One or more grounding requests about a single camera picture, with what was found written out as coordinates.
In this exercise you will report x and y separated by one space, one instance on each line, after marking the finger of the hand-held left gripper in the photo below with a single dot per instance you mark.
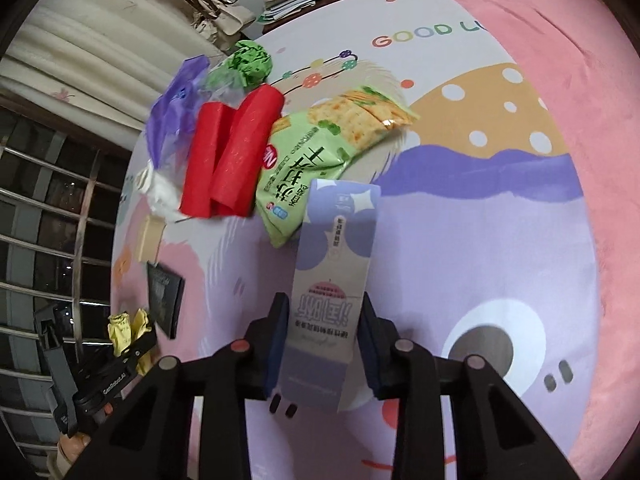
137 352

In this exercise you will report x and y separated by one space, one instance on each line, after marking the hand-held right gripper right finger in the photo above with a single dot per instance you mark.
376 360

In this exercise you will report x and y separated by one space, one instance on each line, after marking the white curtain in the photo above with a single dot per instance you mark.
90 35

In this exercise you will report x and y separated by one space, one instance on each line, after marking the wooden nightstand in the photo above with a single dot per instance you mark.
272 26

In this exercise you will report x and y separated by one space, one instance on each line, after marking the purple paper carton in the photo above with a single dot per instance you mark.
335 270

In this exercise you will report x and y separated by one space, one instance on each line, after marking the cream small box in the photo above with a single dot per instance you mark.
151 237

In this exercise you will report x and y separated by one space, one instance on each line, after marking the purple plastic bag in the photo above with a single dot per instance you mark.
175 100

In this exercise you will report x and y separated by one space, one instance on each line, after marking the window with metal grille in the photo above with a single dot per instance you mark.
45 240

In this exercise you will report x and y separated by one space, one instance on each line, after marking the yellow paper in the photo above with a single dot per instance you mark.
125 330

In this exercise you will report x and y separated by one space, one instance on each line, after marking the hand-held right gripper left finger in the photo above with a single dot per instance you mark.
276 350

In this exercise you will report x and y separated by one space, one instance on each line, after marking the pink blanket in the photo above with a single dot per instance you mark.
575 85

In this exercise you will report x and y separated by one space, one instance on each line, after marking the white crumpled plastic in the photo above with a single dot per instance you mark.
162 195

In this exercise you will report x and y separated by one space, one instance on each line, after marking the black flat box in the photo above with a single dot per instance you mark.
166 300

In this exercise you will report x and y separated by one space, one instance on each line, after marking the cartoon printed bed sheet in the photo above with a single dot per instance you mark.
450 240

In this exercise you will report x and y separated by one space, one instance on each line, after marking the green cracker packet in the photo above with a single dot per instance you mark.
320 140

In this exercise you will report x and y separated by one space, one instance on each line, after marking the person's left hand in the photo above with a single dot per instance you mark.
74 447

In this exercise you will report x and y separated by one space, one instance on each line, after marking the green crumpled plastic wrapper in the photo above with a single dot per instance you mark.
247 62

